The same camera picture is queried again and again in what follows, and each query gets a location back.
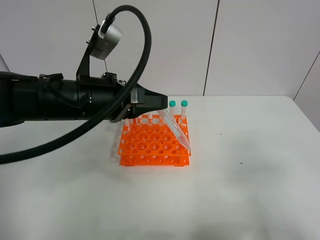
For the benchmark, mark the test tube with teal cap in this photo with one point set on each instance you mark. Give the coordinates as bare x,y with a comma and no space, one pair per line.
175,128

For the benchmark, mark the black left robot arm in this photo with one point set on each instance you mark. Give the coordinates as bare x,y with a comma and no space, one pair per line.
53,98

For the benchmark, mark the rack tube far right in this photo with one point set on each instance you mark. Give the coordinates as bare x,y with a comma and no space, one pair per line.
184,105

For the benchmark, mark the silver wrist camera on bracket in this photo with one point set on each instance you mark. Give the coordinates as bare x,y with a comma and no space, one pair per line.
104,39

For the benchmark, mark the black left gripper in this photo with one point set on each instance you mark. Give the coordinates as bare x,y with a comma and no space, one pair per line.
101,91

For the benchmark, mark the orange test tube rack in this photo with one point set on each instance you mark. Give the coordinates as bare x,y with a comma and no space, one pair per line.
149,142

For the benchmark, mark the rack tube front left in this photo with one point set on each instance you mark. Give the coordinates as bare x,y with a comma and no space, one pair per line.
127,122

